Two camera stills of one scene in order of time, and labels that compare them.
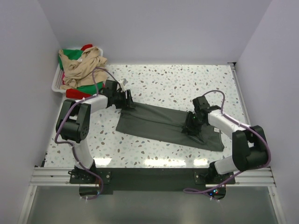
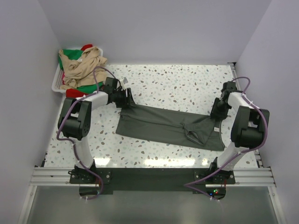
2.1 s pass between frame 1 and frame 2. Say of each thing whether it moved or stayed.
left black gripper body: stayed
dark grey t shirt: stayed
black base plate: stayed
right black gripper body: moved
